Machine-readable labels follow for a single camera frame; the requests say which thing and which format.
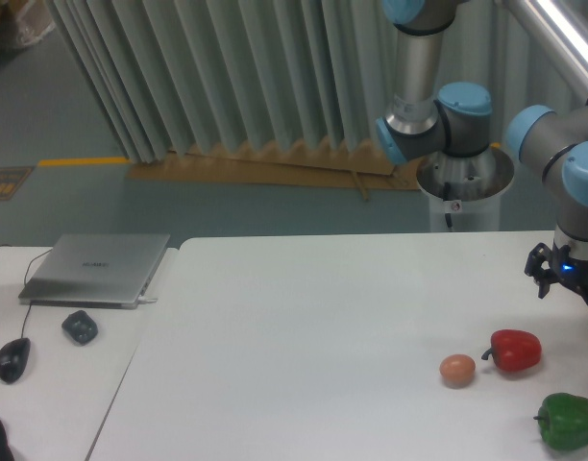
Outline white usb plug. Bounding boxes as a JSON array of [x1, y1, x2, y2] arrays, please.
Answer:
[[137, 297, 158, 305]]

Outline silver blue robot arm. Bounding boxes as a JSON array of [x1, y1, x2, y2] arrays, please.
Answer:
[[376, 1, 588, 305]]

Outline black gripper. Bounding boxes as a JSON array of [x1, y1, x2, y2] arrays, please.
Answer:
[[524, 243, 588, 306]]

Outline red bell pepper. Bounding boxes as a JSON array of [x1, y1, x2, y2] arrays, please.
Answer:
[[481, 329, 542, 373]]

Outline black computer mouse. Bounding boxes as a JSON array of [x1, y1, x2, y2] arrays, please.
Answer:
[[0, 337, 31, 384]]

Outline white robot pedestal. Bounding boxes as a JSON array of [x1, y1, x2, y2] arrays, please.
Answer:
[[416, 146, 515, 232]]

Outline green bell pepper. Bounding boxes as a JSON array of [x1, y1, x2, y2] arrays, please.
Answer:
[[534, 393, 588, 451]]

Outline silver laptop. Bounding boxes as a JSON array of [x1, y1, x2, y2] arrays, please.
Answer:
[[18, 233, 170, 309]]

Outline brown cardboard sheet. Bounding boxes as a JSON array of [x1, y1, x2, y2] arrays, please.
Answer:
[[128, 138, 420, 201]]

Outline grey folding curtain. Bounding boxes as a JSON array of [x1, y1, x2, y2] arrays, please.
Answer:
[[42, 0, 588, 161]]

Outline brown egg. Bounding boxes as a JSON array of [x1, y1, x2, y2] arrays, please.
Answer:
[[439, 354, 476, 387]]

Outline black mouse cable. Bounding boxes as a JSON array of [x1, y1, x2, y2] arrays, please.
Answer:
[[0, 243, 55, 340]]

